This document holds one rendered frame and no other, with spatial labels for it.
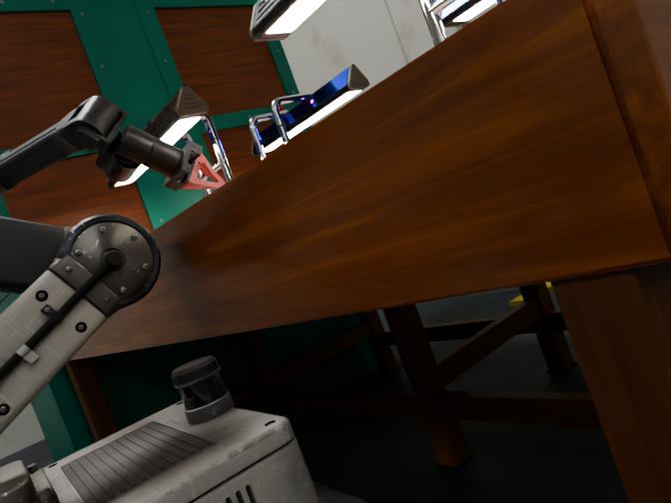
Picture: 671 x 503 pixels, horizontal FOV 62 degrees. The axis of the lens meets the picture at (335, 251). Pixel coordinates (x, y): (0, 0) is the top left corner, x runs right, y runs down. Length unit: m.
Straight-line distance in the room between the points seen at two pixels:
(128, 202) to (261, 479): 1.57
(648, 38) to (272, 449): 0.54
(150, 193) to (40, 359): 1.43
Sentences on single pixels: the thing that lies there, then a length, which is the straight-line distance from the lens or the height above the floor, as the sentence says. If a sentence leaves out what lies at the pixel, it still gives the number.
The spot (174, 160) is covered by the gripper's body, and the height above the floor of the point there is 0.89.
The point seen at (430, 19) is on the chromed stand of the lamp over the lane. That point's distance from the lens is 1.04.
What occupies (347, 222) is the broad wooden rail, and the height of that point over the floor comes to 0.67.
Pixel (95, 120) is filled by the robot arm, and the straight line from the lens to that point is 1.05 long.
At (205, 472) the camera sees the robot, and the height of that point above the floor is 0.47.
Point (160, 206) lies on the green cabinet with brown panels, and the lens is 2.14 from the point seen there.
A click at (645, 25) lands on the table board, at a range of 0.37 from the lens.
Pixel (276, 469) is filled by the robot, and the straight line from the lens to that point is 0.69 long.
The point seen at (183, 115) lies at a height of 1.04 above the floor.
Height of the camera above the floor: 0.67
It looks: 2 degrees down
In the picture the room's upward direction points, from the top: 20 degrees counter-clockwise
